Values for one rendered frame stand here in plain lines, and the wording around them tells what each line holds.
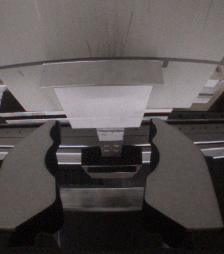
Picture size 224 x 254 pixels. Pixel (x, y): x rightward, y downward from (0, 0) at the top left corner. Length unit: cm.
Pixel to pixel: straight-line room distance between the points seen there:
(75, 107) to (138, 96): 6
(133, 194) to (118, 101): 9
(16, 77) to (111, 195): 14
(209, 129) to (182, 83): 35
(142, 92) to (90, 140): 30
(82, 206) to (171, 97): 14
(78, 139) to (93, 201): 28
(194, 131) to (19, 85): 42
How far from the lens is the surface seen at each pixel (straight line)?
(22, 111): 24
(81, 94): 19
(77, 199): 22
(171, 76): 18
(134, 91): 19
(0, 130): 56
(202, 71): 18
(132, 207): 21
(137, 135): 47
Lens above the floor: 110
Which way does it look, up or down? 21 degrees down
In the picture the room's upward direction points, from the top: 179 degrees clockwise
